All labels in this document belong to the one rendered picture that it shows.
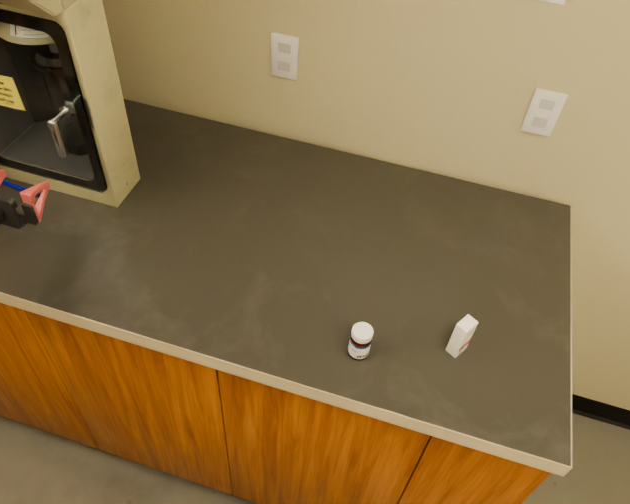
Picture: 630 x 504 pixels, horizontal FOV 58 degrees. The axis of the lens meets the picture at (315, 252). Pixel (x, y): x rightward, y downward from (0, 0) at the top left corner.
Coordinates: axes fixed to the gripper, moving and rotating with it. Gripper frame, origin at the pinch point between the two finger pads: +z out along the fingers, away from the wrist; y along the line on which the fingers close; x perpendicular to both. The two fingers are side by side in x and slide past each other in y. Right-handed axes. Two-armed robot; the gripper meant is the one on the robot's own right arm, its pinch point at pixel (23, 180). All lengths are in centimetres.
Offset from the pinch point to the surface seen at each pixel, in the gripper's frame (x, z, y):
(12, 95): -7.5, 14.8, 11.0
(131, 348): 32.7, -8.8, -21.9
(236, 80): 6, 60, -18
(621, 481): 115, 45, -161
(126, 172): 13.2, 23.3, -5.7
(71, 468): 114, -11, 14
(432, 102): 0, 60, -69
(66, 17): -26.5, 15.4, -6.3
